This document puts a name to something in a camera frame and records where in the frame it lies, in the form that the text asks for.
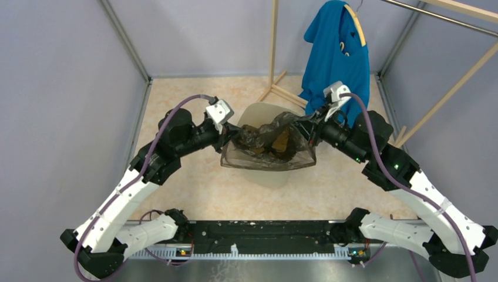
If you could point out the dark translucent trash bag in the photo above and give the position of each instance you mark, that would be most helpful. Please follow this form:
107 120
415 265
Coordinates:
277 146

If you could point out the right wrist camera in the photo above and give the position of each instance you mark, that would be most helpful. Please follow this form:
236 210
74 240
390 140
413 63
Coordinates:
336 97

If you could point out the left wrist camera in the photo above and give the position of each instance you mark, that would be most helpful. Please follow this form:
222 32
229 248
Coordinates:
220 112

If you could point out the wooden clothes hanger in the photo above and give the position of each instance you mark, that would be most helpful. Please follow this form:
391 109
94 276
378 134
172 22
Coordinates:
357 24

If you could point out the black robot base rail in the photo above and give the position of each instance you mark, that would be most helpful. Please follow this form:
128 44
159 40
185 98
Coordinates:
267 237

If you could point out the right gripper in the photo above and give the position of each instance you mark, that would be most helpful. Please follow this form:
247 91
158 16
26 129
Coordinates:
309 125

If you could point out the blue t-shirt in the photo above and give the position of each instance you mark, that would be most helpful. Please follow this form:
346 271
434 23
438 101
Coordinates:
337 54

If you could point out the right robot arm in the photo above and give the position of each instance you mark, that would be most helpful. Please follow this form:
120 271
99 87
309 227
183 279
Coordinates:
453 243

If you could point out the white comb cable tray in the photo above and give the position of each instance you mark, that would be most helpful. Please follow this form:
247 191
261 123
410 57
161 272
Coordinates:
183 254

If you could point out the cream plastic trash bin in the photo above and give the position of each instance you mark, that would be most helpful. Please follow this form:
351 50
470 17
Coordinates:
257 114

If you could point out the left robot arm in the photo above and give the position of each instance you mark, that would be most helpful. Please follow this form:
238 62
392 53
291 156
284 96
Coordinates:
103 243

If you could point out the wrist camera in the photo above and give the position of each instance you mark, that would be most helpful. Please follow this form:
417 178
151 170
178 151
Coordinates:
336 97
220 112

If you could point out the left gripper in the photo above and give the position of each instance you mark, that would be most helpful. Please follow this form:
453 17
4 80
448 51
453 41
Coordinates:
228 131

